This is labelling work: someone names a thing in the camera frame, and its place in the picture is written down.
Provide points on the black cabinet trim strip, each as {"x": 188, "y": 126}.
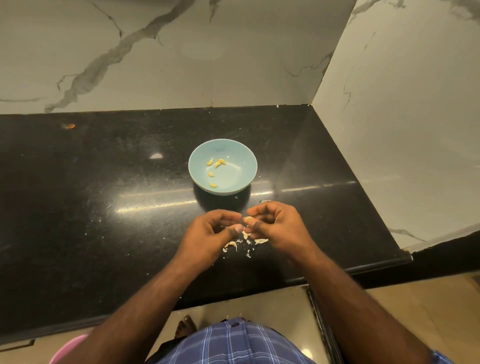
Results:
{"x": 322, "y": 330}

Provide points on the blue plaid shirt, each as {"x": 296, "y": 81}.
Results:
{"x": 238, "y": 350}

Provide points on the person's right forearm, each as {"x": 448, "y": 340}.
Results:
{"x": 371, "y": 315}

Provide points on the person's left foot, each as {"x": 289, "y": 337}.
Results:
{"x": 184, "y": 327}

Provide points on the person's left forearm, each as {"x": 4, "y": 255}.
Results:
{"x": 127, "y": 326}

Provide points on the person's left hand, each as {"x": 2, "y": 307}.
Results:
{"x": 201, "y": 241}

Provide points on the small orange scrap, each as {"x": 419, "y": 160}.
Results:
{"x": 68, "y": 126}

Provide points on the pink plastic bucket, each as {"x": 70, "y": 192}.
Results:
{"x": 69, "y": 349}

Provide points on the pile of garlic skins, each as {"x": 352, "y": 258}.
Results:
{"x": 232, "y": 245}

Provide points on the light blue bowl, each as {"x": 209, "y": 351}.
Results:
{"x": 236, "y": 176}

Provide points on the person's right hand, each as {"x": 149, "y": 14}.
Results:
{"x": 289, "y": 229}

